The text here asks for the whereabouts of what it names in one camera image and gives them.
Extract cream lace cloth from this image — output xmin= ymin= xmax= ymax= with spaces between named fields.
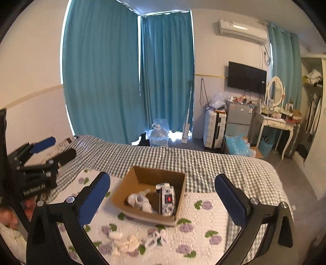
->
xmin=109 ymin=231 xmax=140 ymax=256

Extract person's left hand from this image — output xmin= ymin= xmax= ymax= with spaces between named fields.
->
xmin=0 ymin=197 xmax=36 ymax=230

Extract patterned pillow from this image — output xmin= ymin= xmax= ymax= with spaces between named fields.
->
xmin=37 ymin=136 xmax=78 ymax=163

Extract grey checked bed cover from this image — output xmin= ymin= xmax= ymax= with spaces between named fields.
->
xmin=45 ymin=135 xmax=293 ymax=263

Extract white floral quilted mat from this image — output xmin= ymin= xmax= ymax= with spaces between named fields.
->
xmin=48 ymin=168 xmax=246 ymax=265

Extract blue plastic bag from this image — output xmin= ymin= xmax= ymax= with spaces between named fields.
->
xmin=224 ymin=135 xmax=256 ymax=157

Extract white wardrobe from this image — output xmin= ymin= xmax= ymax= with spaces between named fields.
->
xmin=293 ymin=54 xmax=325 ymax=200

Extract open cardboard box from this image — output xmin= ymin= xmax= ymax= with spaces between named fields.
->
xmin=110 ymin=166 xmax=186 ymax=227

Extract grey mini fridge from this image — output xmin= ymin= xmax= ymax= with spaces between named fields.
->
xmin=225 ymin=101 xmax=252 ymax=137

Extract white suitcase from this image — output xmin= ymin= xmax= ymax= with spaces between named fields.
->
xmin=203 ymin=109 xmax=227 ymax=149

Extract white dressing table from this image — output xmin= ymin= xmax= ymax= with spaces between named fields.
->
xmin=254 ymin=112 xmax=296 ymax=161

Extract large water bottle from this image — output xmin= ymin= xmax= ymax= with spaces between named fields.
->
xmin=149 ymin=119 xmax=170 ymax=147

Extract teal curtain left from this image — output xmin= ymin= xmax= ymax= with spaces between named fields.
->
xmin=62 ymin=1 xmax=144 ymax=144

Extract teal curtain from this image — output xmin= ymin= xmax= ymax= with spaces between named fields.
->
xmin=268 ymin=23 xmax=302 ymax=109
xmin=62 ymin=1 xmax=144 ymax=144
xmin=140 ymin=11 xmax=195 ymax=131

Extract white oval vanity mirror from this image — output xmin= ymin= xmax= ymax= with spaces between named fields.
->
xmin=265 ymin=76 xmax=285 ymax=107

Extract teal curtain middle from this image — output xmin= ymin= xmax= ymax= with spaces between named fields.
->
xmin=140 ymin=11 xmax=195 ymax=131

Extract teal curtain right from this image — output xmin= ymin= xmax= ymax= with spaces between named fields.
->
xmin=268 ymin=23 xmax=302 ymax=109

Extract white air conditioner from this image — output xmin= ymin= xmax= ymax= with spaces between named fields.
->
xmin=218 ymin=19 xmax=268 ymax=44

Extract black wall television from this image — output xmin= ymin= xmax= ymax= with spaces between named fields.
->
xmin=227 ymin=61 xmax=267 ymax=94

